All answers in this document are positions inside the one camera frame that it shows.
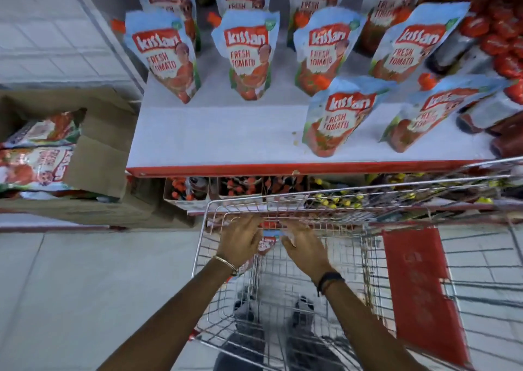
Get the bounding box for row of yellow-capped bottles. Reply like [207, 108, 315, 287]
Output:
[310, 171, 504, 210]

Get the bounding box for black wristband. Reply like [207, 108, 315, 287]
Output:
[315, 271, 346, 298]

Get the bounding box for person's right forearm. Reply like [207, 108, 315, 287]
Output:
[318, 280, 430, 371]

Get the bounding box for person's shoe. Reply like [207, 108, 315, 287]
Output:
[291, 295, 317, 331]
[234, 287, 267, 334]

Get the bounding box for blue sauce pouch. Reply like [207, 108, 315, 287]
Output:
[2, 108, 87, 149]
[238, 228, 292, 275]
[0, 146, 77, 192]

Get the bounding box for brown cardboard box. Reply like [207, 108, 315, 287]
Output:
[0, 89, 197, 227]

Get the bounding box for cluster of red sauce bottles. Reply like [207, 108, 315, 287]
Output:
[425, 0, 523, 159]

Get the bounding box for row of red-capped bottles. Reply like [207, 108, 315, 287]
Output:
[169, 176, 309, 202]

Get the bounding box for gold bangle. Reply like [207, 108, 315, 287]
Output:
[212, 255, 239, 277]

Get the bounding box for person's right shoe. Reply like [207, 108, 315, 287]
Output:
[291, 295, 317, 331]

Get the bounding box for rows of standing sauce pouches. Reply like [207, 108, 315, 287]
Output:
[110, 0, 511, 158]

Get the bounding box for person's left shoe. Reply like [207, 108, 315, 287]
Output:
[234, 287, 267, 334]

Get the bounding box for person's right hand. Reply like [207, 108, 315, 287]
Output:
[279, 219, 333, 280]

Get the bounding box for person's dark trousers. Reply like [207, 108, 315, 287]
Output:
[212, 326, 348, 371]

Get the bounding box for wire shopping cart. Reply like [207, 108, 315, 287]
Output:
[189, 156, 523, 371]

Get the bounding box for person's left forearm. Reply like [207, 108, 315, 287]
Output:
[97, 260, 238, 371]

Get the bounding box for white shelf with red edge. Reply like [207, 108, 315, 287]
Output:
[126, 67, 523, 179]

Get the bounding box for small cardboard tray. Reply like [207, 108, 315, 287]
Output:
[163, 177, 211, 213]

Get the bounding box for grey shelf upright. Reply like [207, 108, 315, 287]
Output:
[61, 0, 148, 97]

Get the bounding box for red cart seat flap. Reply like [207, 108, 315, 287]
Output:
[382, 227, 471, 369]

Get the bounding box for person's left hand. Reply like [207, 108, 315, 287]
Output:
[217, 215, 263, 270]

